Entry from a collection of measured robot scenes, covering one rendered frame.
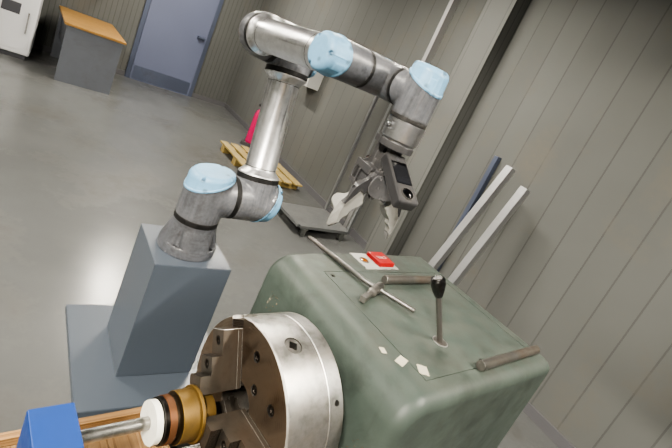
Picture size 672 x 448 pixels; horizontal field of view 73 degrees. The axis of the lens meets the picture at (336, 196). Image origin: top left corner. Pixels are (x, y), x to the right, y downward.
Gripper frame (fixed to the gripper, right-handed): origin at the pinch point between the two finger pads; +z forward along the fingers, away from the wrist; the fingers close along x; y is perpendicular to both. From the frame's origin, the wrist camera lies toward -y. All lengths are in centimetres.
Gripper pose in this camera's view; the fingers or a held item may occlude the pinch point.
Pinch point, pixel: (359, 234)
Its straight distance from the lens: 93.2
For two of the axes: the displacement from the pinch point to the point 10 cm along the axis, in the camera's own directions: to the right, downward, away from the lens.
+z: -4.0, 8.7, 2.7
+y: -3.9, -4.3, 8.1
